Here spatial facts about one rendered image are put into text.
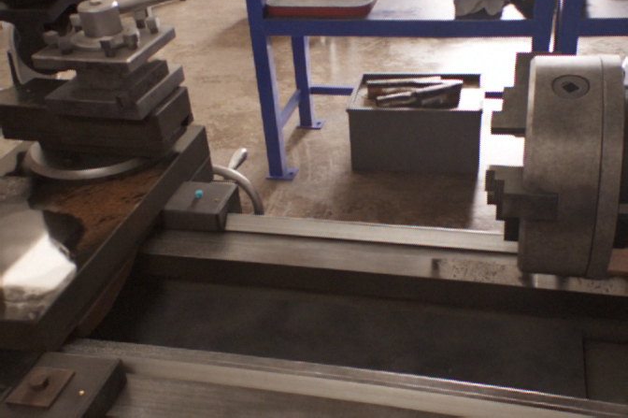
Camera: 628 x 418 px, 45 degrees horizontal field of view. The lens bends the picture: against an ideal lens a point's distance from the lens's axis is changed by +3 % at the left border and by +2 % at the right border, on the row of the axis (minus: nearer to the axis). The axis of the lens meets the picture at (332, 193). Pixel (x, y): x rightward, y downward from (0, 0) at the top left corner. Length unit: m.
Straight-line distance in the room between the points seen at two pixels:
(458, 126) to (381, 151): 0.33
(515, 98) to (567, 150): 0.15
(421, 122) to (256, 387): 2.09
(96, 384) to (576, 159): 0.62
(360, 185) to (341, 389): 2.08
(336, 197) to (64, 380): 2.03
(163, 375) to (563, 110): 0.60
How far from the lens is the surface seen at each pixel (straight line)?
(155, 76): 1.29
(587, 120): 0.80
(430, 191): 2.94
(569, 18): 2.67
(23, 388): 1.03
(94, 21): 1.27
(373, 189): 2.97
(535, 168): 0.79
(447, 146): 3.01
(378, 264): 1.17
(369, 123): 3.00
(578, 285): 1.15
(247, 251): 1.23
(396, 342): 1.19
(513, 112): 0.91
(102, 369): 1.02
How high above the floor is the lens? 1.54
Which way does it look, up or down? 31 degrees down
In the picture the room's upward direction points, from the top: 5 degrees counter-clockwise
